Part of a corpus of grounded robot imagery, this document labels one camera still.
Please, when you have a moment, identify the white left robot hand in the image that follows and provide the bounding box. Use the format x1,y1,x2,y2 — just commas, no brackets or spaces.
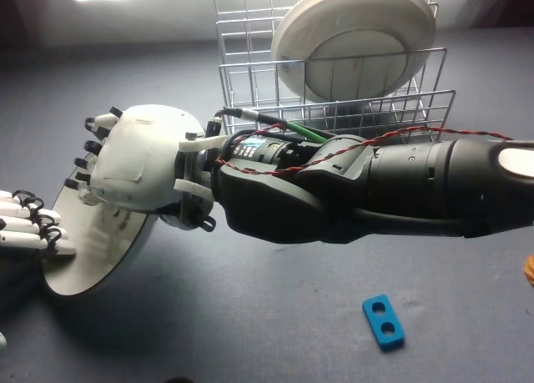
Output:
0,189,78,350

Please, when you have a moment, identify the white plate with dark rim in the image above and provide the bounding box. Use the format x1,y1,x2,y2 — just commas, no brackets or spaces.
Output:
41,149,162,296
270,0,438,103

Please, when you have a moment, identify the blue block with two holes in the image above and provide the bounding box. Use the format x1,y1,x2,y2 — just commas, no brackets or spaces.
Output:
361,294,406,353

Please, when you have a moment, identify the silver wire dish rack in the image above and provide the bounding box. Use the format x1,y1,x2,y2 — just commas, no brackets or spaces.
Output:
211,0,457,145

